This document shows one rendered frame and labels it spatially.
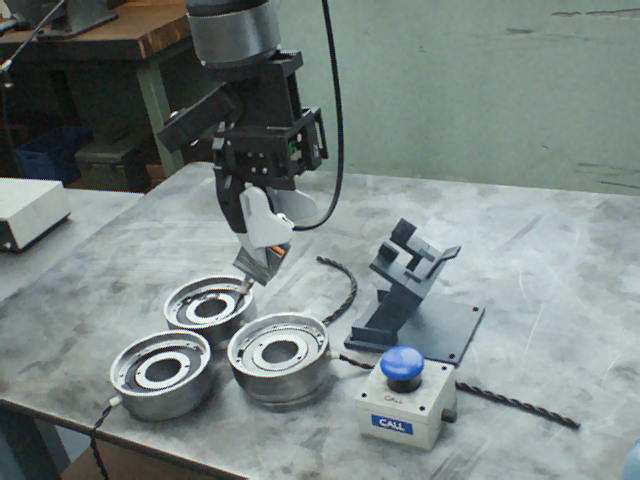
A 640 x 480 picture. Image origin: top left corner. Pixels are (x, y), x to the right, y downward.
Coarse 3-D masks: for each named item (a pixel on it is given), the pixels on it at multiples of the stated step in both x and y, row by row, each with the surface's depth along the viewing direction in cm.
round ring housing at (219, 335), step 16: (192, 288) 90; (208, 288) 90; (176, 304) 88; (192, 304) 88; (208, 304) 88; (224, 304) 88; (176, 320) 85; (192, 320) 85; (208, 320) 84; (224, 320) 82; (240, 320) 83; (208, 336) 82; (224, 336) 82
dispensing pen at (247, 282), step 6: (276, 216) 73; (282, 216) 73; (288, 222) 73; (282, 246) 75; (288, 246) 76; (282, 258) 76; (276, 270) 77; (246, 276) 79; (246, 282) 79; (252, 282) 79; (240, 288) 81; (246, 288) 80; (240, 294) 81; (240, 300) 82; (234, 306) 83
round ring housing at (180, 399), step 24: (168, 336) 82; (192, 336) 80; (120, 360) 79; (168, 360) 80; (120, 384) 77; (144, 384) 76; (168, 384) 75; (192, 384) 74; (144, 408) 74; (168, 408) 74; (192, 408) 76
